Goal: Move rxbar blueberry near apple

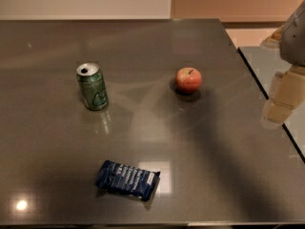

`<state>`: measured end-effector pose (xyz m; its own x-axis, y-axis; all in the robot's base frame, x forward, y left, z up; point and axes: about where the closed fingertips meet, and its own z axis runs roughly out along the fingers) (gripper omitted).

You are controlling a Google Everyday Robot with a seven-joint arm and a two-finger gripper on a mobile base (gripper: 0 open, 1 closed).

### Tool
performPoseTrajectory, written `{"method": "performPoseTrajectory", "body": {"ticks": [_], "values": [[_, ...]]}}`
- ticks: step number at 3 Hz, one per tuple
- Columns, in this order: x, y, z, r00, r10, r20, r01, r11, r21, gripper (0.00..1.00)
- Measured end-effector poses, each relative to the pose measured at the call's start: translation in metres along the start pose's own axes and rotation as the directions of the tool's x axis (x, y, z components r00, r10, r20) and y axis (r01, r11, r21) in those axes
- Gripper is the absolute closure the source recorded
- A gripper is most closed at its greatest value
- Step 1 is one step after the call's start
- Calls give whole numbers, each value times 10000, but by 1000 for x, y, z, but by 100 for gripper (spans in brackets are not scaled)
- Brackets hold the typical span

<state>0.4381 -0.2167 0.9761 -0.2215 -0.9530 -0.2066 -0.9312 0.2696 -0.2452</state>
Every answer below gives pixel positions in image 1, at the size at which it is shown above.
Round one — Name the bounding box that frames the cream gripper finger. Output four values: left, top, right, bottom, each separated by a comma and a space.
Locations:
262, 65, 305, 124

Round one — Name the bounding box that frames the red apple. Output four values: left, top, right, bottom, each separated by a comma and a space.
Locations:
175, 67, 202, 94

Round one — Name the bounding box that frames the green soda can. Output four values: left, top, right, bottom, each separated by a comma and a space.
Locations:
76, 63, 108, 111

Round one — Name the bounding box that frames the blue rxbar wrapper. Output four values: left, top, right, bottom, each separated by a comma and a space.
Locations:
95, 160, 160, 201

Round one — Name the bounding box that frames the grey side table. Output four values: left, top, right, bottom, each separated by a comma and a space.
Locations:
238, 47, 305, 159

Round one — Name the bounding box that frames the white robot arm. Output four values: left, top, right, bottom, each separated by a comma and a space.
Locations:
261, 1, 305, 129

